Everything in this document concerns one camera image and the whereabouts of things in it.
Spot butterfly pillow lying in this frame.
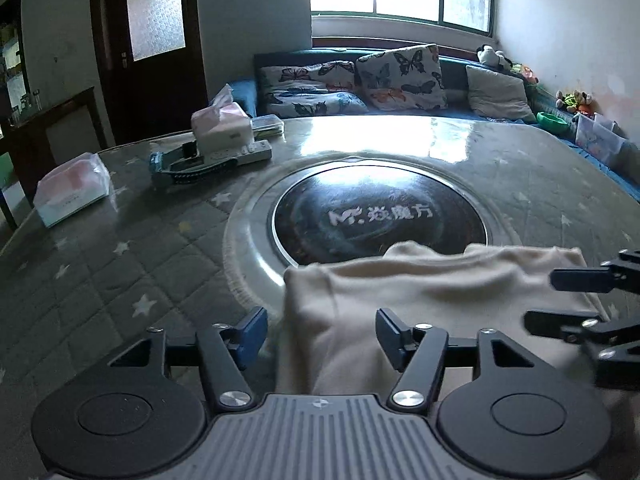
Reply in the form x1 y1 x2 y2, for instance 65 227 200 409
258 61 369 118

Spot dark wooden door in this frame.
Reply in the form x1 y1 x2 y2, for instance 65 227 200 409
90 0 207 144

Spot panda plush toy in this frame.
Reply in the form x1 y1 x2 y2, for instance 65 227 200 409
476 44 513 72

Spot grey cushion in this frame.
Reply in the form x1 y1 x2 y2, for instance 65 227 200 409
465 65 536 122

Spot white pink tissue box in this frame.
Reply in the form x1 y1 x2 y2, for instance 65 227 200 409
191 84 254 155

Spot dark display cabinet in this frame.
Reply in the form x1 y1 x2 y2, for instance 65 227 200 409
1 0 30 126

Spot colourful plush toys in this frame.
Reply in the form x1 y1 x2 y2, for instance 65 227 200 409
555 90 593 117

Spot grey quilted star tablecloth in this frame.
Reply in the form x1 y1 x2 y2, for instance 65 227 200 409
1 116 639 479

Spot dark teal sofa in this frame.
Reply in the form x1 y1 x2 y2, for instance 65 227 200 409
229 49 639 198

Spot dark wooden side table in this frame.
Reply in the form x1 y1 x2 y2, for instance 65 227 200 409
1 87 108 206

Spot cream sweatshirt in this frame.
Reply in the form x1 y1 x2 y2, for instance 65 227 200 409
276 242 604 396

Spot butterfly pillow upright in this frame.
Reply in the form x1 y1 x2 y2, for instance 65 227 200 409
356 44 448 112

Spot pink tissue pack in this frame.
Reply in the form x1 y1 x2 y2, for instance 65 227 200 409
34 153 111 228

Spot green bowl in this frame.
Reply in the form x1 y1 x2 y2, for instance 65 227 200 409
536 112 570 136

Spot clear plastic storage box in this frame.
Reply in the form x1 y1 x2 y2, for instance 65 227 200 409
575 114 625 168

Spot teal black tray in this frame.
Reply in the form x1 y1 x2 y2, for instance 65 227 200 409
149 140 272 188

